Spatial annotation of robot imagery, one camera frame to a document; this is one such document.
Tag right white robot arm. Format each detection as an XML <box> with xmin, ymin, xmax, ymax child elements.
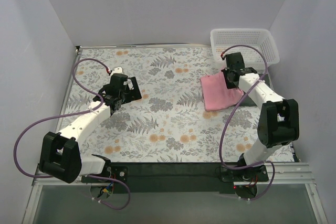
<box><xmin>221</xmin><ymin>52</ymin><xmax>299</xmax><ymax>181</ymax></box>

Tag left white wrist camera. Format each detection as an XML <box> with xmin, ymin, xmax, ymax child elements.
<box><xmin>109</xmin><ymin>67</ymin><xmax>124</xmax><ymax>76</ymax></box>

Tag folded dark green t shirt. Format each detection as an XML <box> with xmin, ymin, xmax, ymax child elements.
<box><xmin>240</xmin><ymin>74</ymin><xmax>271</xmax><ymax>106</ymax></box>

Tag aluminium table frame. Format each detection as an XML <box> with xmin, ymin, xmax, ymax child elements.
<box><xmin>22</xmin><ymin>45</ymin><xmax>329</xmax><ymax>224</ymax></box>

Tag pink t shirt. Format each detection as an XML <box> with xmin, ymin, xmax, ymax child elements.
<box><xmin>200</xmin><ymin>72</ymin><xmax>244</xmax><ymax>111</ymax></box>

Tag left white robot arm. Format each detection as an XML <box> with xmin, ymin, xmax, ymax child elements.
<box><xmin>38</xmin><ymin>73</ymin><xmax>142</xmax><ymax>184</ymax></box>

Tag floral patterned table mat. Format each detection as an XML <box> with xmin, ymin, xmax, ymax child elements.
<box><xmin>65</xmin><ymin>47</ymin><xmax>260</xmax><ymax>162</ymax></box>

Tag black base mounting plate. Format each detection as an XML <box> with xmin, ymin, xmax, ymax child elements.
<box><xmin>81</xmin><ymin>162</ymin><xmax>271</xmax><ymax>196</ymax></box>

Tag white plastic basket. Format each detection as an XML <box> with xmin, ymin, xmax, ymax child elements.
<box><xmin>210</xmin><ymin>28</ymin><xmax>280</xmax><ymax>70</ymax></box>

